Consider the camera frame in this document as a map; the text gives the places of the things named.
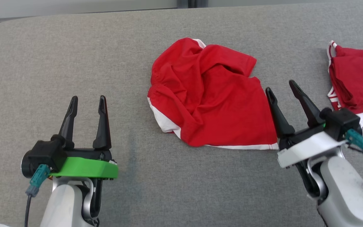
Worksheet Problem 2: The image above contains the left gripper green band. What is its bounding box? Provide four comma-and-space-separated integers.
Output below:
49, 96, 119, 181

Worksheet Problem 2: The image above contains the left camera cable teal connector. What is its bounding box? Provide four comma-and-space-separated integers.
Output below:
24, 164, 50, 227

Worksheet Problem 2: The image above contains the red shorts white stripe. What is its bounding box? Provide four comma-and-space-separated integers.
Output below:
147, 38, 279, 150

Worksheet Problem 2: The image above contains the red basketball jersey black print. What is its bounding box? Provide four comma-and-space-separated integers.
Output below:
327, 40, 363, 128

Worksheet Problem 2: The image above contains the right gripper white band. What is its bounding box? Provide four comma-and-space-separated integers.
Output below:
265, 80, 348, 169

